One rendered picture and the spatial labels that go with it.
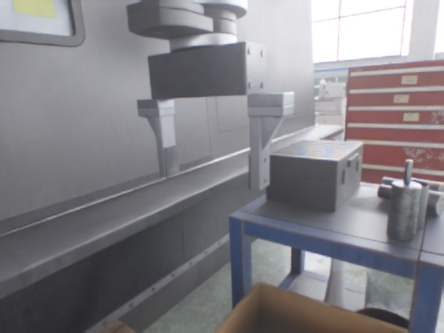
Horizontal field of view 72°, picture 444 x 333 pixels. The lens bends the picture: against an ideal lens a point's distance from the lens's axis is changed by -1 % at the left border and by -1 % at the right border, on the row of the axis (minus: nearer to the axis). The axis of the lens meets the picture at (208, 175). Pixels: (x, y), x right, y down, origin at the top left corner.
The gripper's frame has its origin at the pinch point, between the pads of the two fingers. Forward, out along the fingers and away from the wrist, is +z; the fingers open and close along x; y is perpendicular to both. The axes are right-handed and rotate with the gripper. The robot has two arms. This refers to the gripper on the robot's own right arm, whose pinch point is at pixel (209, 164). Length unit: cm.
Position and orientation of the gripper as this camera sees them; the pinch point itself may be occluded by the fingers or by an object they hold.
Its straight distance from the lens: 37.9
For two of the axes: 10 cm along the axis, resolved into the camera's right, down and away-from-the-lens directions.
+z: 0.5, 9.6, 2.6
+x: -8.3, -1.0, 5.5
